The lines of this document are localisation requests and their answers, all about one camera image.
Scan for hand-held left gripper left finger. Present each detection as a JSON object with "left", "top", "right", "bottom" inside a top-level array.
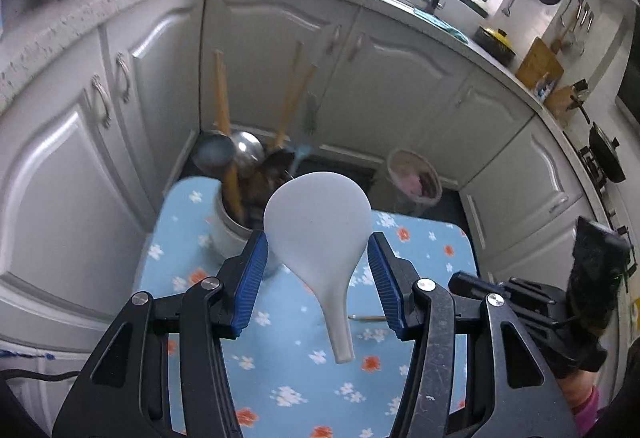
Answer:
[{"left": 50, "top": 229, "right": 271, "bottom": 438}]

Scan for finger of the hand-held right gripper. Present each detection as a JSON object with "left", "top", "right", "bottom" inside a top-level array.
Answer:
[{"left": 447, "top": 270, "right": 551, "bottom": 319}]

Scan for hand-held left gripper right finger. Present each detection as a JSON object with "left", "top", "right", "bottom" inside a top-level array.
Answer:
[{"left": 367, "top": 232, "right": 584, "bottom": 438}]

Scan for white rice paddle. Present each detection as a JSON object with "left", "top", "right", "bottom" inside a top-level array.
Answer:
[{"left": 263, "top": 171, "right": 374, "bottom": 364}]

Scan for brown-handled steel spoon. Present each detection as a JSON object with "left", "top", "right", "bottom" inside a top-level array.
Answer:
[{"left": 192, "top": 130, "right": 244, "bottom": 225}]

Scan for person's right forearm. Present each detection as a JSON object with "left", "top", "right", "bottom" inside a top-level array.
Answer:
[{"left": 555, "top": 365, "right": 601, "bottom": 426}]

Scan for gas stove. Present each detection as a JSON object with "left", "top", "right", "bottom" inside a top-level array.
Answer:
[{"left": 579, "top": 143, "right": 632, "bottom": 231}]

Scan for white cabinet door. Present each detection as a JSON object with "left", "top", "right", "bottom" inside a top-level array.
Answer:
[
  {"left": 0, "top": 30, "right": 161, "bottom": 324},
  {"left": 440, "top": 68, "right": 538, "bottom": 199},
  {"left": 320, "top": 8, "right": 473, "bottom": 191},
  {"left": 102, "top": 0, "right": 211, "bottom": 219},
  {"left": 200, "top": 0, "right": 361, "bottom": 159},
  {"left": 460, "top": 120, "right": 596, "bottom": 269}
]

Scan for woven floor basket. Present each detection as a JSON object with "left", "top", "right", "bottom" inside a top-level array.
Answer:
[{"left": 386, "top": 148, "right": 443, "bottom": 208}]

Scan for black wok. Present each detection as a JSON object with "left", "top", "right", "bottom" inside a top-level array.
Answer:
[{"left": 570, "top": 94, "right": 627, "bottom": 185}]

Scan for wooden knife block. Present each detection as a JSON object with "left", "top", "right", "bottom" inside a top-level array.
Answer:
[{"left": 544, "top": 79, "right": 589, "bottom": 120}]

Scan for wooden cutting board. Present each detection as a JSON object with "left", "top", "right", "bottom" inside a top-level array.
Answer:
[{"left": 514, "top": 36, "right": 564, "bottom": 92}]

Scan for black pot with yellow lid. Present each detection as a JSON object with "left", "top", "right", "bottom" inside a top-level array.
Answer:
[{"left": 473, "top": 24, "right": 517, "bottom": 65}]

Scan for hanging kitchen tools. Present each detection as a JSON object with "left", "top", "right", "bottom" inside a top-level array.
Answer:
[{"left": 549, "top": 0, "right": 597, "bottom": 60}]

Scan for teal cloth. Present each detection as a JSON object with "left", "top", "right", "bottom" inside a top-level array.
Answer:
[{"left": 414, "top": 7, "right": 469, "bottom": 45}]

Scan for speckled stone countertop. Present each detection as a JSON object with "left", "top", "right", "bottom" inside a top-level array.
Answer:
[{"left": 0, "top": 0, "right": 591, "bottom": 129}]

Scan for blue cord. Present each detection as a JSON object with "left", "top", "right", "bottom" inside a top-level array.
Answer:
[{"left": 0, "top": 349, "right": 54, "bottom": 362}]

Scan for black cable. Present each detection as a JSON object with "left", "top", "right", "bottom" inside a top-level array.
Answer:
[{"left": 0, "top": 367, "right": 82, "bottom": 385}]

